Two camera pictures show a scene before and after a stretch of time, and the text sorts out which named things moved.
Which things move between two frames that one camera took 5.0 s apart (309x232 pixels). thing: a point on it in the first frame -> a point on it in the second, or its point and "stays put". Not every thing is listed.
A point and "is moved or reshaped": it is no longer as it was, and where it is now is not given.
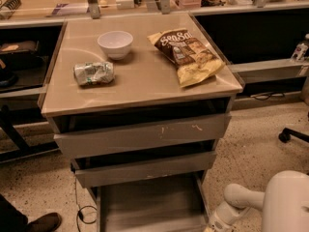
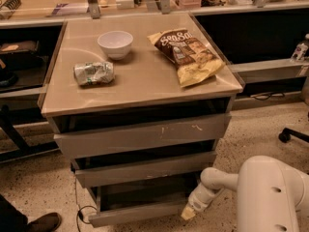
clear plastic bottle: [300, 49] stays put
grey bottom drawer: [177, 207] is moved or reshaped
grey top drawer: [83, 143] stays put
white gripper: [216, 222] -> [197, 203]
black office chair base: [286, 133] stays put
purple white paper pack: [70, 9] stays put
